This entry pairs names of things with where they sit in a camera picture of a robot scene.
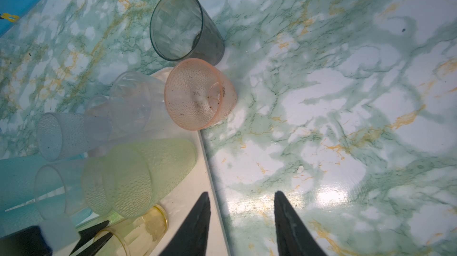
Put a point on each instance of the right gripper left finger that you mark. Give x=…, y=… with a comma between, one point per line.
x=192, y=237

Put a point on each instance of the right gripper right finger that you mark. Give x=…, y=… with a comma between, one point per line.
x=293, y=238

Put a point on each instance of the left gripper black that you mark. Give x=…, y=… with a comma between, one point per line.
x=31, y=242

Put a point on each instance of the amber yellow glass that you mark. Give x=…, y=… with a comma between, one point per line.
x=135, y=237

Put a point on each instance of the clear smooth glass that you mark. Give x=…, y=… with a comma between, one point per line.
x=58, y=190

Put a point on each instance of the light green textured cup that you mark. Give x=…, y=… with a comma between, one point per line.
x=138, y=175

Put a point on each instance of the teal textured cup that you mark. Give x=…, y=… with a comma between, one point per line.
x=17, y=179

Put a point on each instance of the pink textured cup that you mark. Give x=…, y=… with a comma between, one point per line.
x=197, y=95

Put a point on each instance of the clear faceted glass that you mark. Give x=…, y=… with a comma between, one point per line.
x=137, y=102

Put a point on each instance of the dark grey tumbler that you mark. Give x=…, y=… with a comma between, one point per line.
x=182, y=29

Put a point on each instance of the pale green textured cup front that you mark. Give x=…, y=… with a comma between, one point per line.
x=92, y=187

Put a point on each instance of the clear ribbed glass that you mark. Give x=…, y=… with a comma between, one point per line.
x=97, y=109

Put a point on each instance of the pink rectangular plastic tray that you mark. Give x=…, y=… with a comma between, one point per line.
x=177, y=204

